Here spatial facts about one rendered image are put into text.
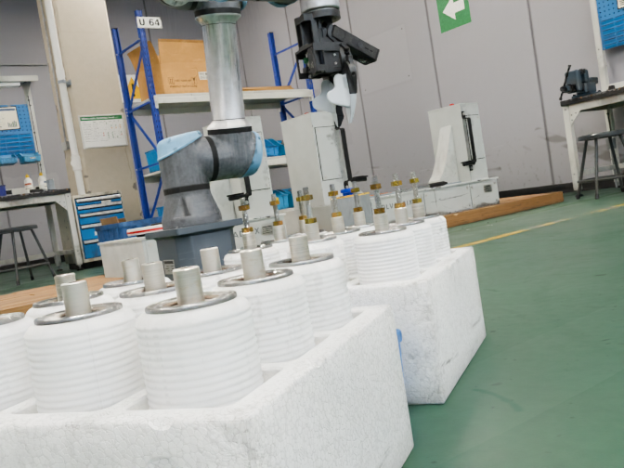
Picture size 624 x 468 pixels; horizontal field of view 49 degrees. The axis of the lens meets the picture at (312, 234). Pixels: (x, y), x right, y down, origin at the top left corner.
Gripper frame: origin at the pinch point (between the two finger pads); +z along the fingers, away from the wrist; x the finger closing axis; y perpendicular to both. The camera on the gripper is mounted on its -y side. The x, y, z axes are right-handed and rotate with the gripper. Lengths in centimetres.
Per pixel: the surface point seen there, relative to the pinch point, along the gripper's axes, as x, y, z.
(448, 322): 28.5, 5.9, 36.7
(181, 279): 58, 56, 19
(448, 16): -421, -422, -148
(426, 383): 33, 15, 43
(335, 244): 18.9, 18.2, 22.1
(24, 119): -601, -25, -106
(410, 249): 28.1, 10.7, 24.3
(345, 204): -14.2, -5.7, 16.8
